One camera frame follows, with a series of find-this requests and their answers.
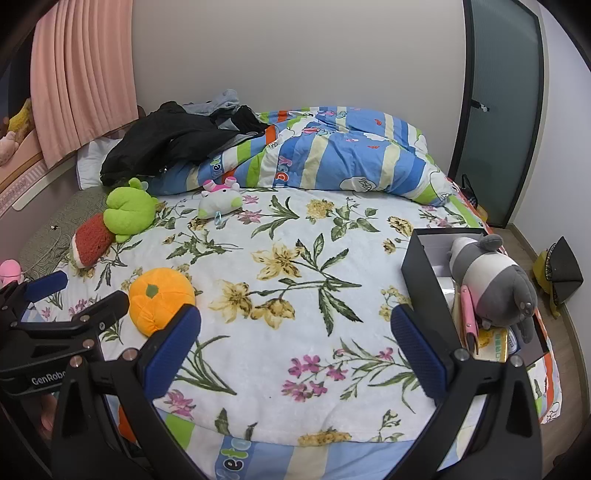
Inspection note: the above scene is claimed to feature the pink curtain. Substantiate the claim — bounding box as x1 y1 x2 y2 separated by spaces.
30 0 139 169

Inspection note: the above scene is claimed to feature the black cardboard box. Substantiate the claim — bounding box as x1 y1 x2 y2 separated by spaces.
401 227 550 365

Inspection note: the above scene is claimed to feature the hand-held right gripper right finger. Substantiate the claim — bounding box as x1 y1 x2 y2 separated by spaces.
390 302 543 480

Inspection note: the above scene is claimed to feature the green frog plush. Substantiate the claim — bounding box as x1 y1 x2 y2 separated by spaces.
102 178 160 244

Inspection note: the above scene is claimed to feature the white floral blanket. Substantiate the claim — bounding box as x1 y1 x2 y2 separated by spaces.
28 189 490 448

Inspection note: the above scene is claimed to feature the white pink unicorn plush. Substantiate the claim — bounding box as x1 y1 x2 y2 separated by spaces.
198 178 244 220

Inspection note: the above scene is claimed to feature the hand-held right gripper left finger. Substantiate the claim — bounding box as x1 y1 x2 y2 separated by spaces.
51 302 204 480

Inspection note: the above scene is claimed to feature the red fuzzy plush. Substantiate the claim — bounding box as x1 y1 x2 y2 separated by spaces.
70 213 116 269

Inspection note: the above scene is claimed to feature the beige window ledge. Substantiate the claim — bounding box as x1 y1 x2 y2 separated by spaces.
0 134 77 217

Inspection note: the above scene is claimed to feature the pink pencil case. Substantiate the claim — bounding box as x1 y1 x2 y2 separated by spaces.
459 285 481 354

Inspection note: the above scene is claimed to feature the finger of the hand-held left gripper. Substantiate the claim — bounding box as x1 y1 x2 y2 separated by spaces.
0 271 69 320
68 291 131 334

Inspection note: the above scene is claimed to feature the dark plaid bag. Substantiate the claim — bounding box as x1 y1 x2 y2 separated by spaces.
462 174 481 208

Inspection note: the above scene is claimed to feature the grey clothing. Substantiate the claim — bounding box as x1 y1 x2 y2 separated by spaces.
182 89 259 130

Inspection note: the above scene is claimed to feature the yellow plush toy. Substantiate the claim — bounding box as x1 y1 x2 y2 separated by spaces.
7 98 33 139

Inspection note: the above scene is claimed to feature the yellow medicine box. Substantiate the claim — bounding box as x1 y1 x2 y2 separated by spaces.
475 325 511 363

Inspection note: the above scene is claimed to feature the black jacket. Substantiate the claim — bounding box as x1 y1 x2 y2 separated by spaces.
99 102 271 188

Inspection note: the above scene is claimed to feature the frosted glass door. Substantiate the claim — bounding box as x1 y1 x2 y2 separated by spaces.
450 0 546 229

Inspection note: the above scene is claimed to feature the striped cartoon duvet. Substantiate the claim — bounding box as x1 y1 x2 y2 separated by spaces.
148 107 455 207

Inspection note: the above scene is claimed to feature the yellow stool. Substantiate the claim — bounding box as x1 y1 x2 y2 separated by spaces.
533 249 561 319

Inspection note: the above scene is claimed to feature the white pillow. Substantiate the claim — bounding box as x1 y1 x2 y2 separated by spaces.
75 138 125 190

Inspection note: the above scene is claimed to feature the pale pink plush toy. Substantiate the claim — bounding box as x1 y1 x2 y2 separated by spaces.
0 131 19 164

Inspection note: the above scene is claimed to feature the grey patterned mattress pad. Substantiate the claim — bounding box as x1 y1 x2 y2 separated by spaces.
18 187 112 278

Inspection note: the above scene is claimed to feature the grey white panda plush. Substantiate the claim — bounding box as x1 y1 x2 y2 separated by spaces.
447 233 539 342

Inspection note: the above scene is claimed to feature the dark grey cushion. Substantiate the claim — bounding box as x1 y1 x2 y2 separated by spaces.
545 236 585 308

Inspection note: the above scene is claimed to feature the orange fruit plush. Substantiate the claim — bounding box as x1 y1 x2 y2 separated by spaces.
128 268 197 337

